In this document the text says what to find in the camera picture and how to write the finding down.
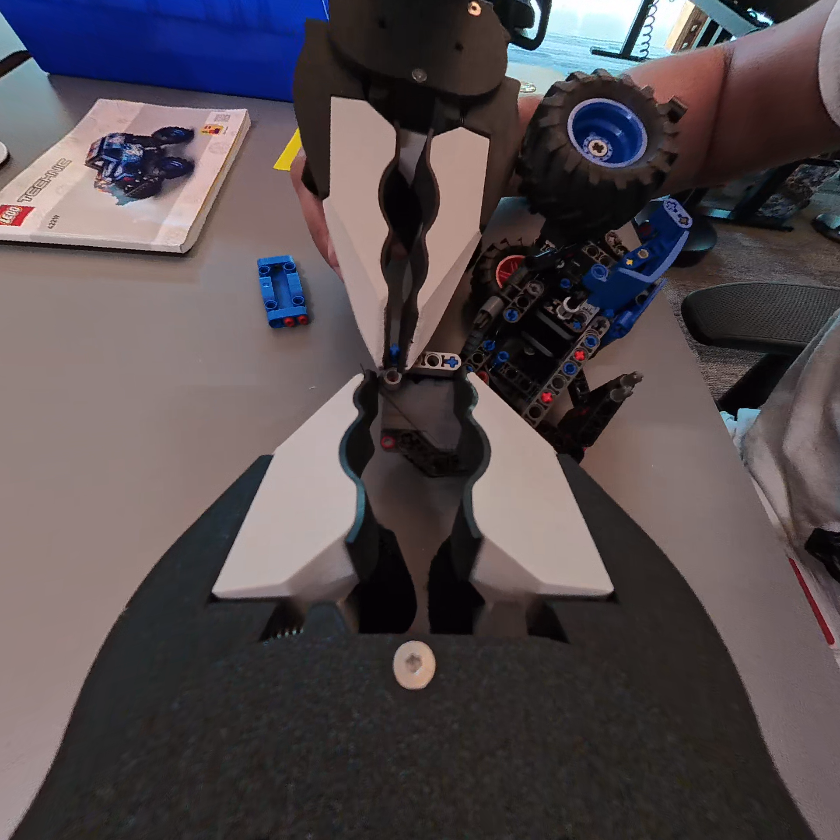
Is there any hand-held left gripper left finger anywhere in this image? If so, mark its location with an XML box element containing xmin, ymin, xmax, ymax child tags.
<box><xmin>211</xmin><ymin>371</ymin><xmax>383</xmax><ymax>601</ymax></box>

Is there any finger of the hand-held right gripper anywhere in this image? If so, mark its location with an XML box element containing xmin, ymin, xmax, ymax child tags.
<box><xmin>400</xmin><ymin>125</ymin><xmax>494</xmax><ymax>368</ymax></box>
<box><xmin>325</xmin><ymin>96</ymin><xmax>413</xmax><ymax>370</ymax></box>

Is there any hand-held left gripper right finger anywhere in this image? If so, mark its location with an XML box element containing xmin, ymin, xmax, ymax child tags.
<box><xmin>454</xmin><ymin>371</ymin><xmax>616</xmax><ymax>601</ymax></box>

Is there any light grey lego beam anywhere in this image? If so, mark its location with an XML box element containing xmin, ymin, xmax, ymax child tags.
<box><xmin>384</xmin><ymin>351</ymin><xmax>464</xmax><ymax>392</ymax></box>

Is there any black and blue lego truck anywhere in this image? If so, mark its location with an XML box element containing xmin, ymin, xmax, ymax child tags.
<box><xmin>377</xmin><ymin>69</ymin><xmax>697</xmax><ymax>476</ymax></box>

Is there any person's right forearm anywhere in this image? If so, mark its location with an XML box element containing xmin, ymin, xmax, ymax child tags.
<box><xmin>518</xmin><ymin>3</ymin><xmax>840</xmax><ymax>198</ymax></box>

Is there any blue lego panel piece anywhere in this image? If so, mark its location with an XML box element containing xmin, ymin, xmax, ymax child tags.
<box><xmin>256</xmin><ymin>255</ymin><xmax>313</xmax><ymax>329</ymax></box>

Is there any lego instruction booklet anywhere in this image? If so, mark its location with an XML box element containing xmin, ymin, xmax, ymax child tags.
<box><xmin>0</xmin><ymin>98</ymin><xmax>252</xmax><ymax>256</ymax></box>

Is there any person's right hand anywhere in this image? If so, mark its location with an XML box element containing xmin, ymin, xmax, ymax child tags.
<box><xmin>291</xmin><ymin>151</ymin><xmax>343</xmax><ymax>283</ymax></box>

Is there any blue storage box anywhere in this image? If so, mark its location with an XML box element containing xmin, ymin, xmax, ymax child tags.
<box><xmin>0</xmin><ymin>0</ymin><xmax>330</xmax><ymax>103</ymax></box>

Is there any black round foot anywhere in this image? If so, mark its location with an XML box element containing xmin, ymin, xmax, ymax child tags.
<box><xmin>676</xmin><ymin>190</ymin><xmax>720</xmax><ymax>266</ymax></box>

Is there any white red-striped packet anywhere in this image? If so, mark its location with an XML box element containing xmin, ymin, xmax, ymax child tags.
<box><xmin>784</xmin><ymin>554</ymin><xmax>840</xmax><ymax>651</ymax></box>

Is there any black mesh office chair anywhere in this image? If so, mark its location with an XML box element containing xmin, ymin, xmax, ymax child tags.
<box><xmin>681</xmin><ymin>282</ymin><xmax>840</xmax><ymax>411</ymax></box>

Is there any black desk frame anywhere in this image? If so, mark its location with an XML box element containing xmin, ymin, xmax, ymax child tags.
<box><xmin>591</xmin><ymin>0</ymin><xmax>659</xmax><ymax>64</ymax></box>

